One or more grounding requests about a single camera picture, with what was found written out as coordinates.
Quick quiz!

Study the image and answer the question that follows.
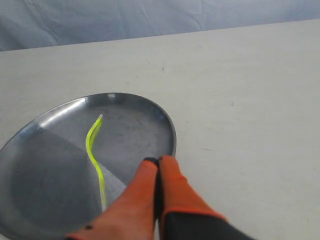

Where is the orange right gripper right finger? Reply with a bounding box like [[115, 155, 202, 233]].
[[158, 155, 252, 240]]

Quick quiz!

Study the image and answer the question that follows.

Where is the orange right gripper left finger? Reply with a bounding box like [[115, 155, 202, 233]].
[[65, 157, 158, 240]]

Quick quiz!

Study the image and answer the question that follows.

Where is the round metal plate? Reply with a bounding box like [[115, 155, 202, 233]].
[[0, 93, 176, 240]]

